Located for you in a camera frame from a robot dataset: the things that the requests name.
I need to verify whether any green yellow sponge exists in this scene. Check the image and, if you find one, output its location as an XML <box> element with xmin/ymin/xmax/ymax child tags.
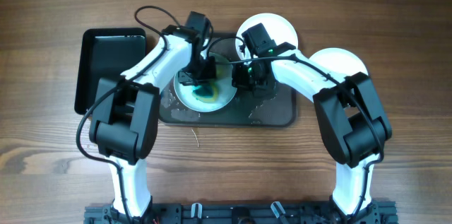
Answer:
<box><xmin>191</xmin><ymin>83</ymin><xmax>219</xmax><ymax>103</ymax></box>

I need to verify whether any white plate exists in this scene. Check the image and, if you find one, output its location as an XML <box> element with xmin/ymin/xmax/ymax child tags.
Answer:
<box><xmin>309</xmin><ymin>47</ymin><xmax>369</xmax><ymax>76</ymax></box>
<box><xmin>173</xmin><ymin>64</ymin><xmax>237</xmax><ymax>112</ymax></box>
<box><xmin>236</xmin><ymin>13</ymin><xmax>299</xmax><ymax>50</ymax></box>

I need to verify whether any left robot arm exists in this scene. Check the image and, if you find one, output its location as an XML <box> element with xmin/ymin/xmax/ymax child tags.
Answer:
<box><xmin>83</xmin><ymin>11</ymin><xmax>216</xmax><ymax>223</ymax></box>

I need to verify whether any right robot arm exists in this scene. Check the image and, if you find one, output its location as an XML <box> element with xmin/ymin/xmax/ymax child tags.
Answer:
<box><xmin>234</xmin><ymin>23</ymin><xmax>392</xmax><ymax>223</ymax></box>

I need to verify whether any dark brown serving tray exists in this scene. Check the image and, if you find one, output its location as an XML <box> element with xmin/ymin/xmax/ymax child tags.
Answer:
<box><xmin>160</xmin><ymin>33</ymin><xmax>297</xmax><ymax>127</ymax></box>

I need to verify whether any black water tub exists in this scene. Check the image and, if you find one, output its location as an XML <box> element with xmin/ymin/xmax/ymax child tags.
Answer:
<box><xmin>74</xmin><ymin>28</ymin><xmax>147</xmax><ymax>115</ymax></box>

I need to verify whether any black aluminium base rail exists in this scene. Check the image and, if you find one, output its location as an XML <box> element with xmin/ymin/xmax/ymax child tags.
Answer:
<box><xmin>83</xmin><ymin>200</ymin><xmax>399</xmax><ymax>224</ymax></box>

